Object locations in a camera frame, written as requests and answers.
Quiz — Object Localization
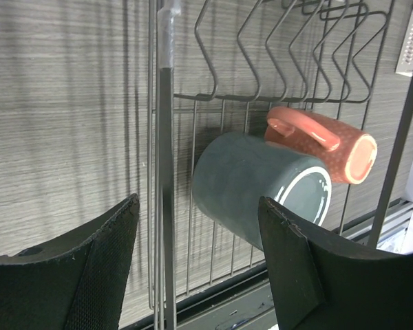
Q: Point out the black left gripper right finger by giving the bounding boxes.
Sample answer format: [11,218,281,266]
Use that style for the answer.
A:
[258,197,413,329]

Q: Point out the grey wire dish rack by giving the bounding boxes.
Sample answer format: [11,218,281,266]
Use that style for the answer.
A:
[146,1,413,329]

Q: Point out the white plastic file organizer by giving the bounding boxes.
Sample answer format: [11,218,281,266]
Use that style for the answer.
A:
[395,8,413,77]

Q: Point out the pink dotted ceramic mug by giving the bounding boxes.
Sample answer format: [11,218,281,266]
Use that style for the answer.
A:
[264,107,377,185]

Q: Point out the grey ceramic mug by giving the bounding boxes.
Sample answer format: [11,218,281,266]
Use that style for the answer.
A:
[192,132,332,250]

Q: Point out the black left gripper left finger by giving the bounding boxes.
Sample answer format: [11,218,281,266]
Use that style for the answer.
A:
[0,194,140,329]

